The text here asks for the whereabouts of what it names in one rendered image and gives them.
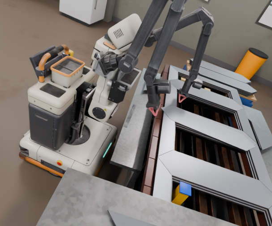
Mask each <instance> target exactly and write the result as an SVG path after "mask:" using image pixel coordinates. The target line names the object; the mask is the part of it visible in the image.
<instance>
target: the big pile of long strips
mask: <svg viewBox="0 0 272 226"><path fill-rule="evenodd" d="M192 62H193V59H190V63H189V64H190V65H192ZM198 75H199V76H202V77H205V78H207V79H210V80H213V81H215V82H218V83H221V84H223V85H226V86H229V87H232V88H235V89H237V91H238V93H239V94H241V95H243V96H246V97H248V96H251V95H253V94H255V93H256V92H257V91H256V90H255V89H254V88H252V87H251V86H250V84H251V81H250V80H248V79H247V78H245V77H244V76H242V75H240V74H237V73H234V72H232V71H230V70H227V69H224V68H221V67H219V66H216V65H213V64H211V63H208V62H205V61H201V65H200V68H199V72H198Z"/></svg>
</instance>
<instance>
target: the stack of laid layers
mask: <svg viewBox="0 0 272 226"><path fill-rule="evenodd" d="M178 76H180V77H183V78H185V79H186V78H187V77H189V76H188V75H185V74H183V73H180V72H178ZM203 85H204V86H207V87H210V88H213V89H215V90H218V91H221V92H223V93H226V94H227V95H228V98H230V99H233V98H232V95H231V92H230V91H229V90H226V89H223V88H221V87H218V86H215V85H213V84H210V83H207V82H204V81H203ZM188 98H190V99H193V100H196V101H198V102H201V103H204V104H207V105H209V106H212V107H215V108H218V109H221V110H223V111H226V112H228V113H231V114H233V115H234V118H235V122H236V125H237V129H236V128H233V127H230V126H227V125H225V124H222V123H219V122H216V121H213V120H211V119H208V118H205V117H202V116H200V117H202V118H205V119H207V120H210V121H212V122H215V123H217V124H220V125H222V126H224V127H227V128H229V129H231V130H234V131H236V132H239V133H241V134H243V135H244V136H245V137H246V138H247V139H248V140H249V141H250V142H251V143H252V144H253V145H256V144H257V143H256V142H255V141H254V140H253V139H252V138H251V137H250V136H248V135H247V134H246V133H245V132H244V131H243V129H242V126H241V122H240V119H239V116H238V114H237V111H236V110H233V109H230V108H227V107H224V106H222V105H219V104H216V103H214V102H211V101H208V100H205V99H203V98H200V97H197V96H194V95H191V94H189V96H188ZM163 114H164V111H163V112H162V120H161V127H160V133H159V140H158V149H157V155H156V162H155V168H154V177H153V184H152V191H151V196H153V191H154V181H155V174H156V167H157V160H158V151H159V144H160V137H161V130H162V121H163ZM193 114H194V113H193ZM195 115H197V114H195ZM198 116H199V115H198ZM175 128H178V129H181V130H184V131H187V132H189V133H192V134H195V135H198V136H201V137H203V138H206V139H209V140H212V141H215V142H218V143H220V144H223V145H226V146H229V147H232V148H234V149H237V150H240V151H243V152H245V155H246V159H247V162H248V166H249V169H250V173H251V176H252V178H255V179H257V180H259V178H258V175H257V172H256V169H255V166H254V163H253V160H252V157H251V153H250V150H248V151H245V150H242V149H240V148H237V147H235V146H232V145H230V144H228V143H226V142H223V141H221V140H218V139H216V138H213V137H211V136H208V135H206V134H204V133H202V132H199V131H197V130H194V129H192V128H189V127H187V126H184V125H182V124H180V123H177V122H175ZM174 141H175V135H174ZM174 148H175V143H174ZM180 181H181V182H184V183H187V184H190V185H191V188H192V189H194V190H197V191H200V192H203V193H206V194H209V195H211V196H215V197H218V198H220V199H223V200H226V201H229V202H232V203H235V204H238V205H241V206H243V207H246V208H249V209H252V210H255V211H258V212H261V213H263V217H264V220H265V223H266V226H272V218H271V215H270V212H269V209H268V208H265V207H262V206H259V205H256V204H253V203H251V202H248V201H245V200H242V199H239V198H236V197H233V196H230V195H227V194H224V193H222V192H219V191H216V190H213V189H210V188H207V187H204V186H201V185H199V184H196V183H193V182H190V181H187V180H184V179H181V178H179V177H176V176H173V175H172V182H174V183H177V184H180ZM172 182H171V198H172Z"/></svg>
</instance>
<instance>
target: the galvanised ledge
mask: <svg viewBox="0 0 272 226"><path fill-rule="evenodd" d="M145 71H146V69H145V68H143V71H142V74H141V77H140V80H139V82H138V85H137V88H136V91H135V94H134V96H133V99H132V102H131V105H130V108H129V110H128V113H127V116H126V119H127V117H128V115H129V113H130V111H131V108H132V106H133V104H136V108H135V110H134V112H133V115H132V117H131V119H130V122H129V124H128V126H127V128H126V127H124V124H125V122H126V119H125V122H124V124H123V127H122V130H121V133H120V135H119V138H118V141H117V144H116V146H115V149H114V152H113V155H112V158H111V160H110V164H113V165H116V166H119V167H122V168H124V169H127V170H130V171H133V172H136V173H139V174H140V173H141V170H142V165H143V161H144V156H145V150H146V145H147V141H148V136H149V130H150V125H151V121H152V116H153V114H152V112H151V111H150V110H149V109H148V108H146V104H147V102H148V95H147V91H144V87H145V84H146V82H145V81H144V74H145ZM160 76H161V74H159V73H158V74H157V76H156V79H160Z"/></svg>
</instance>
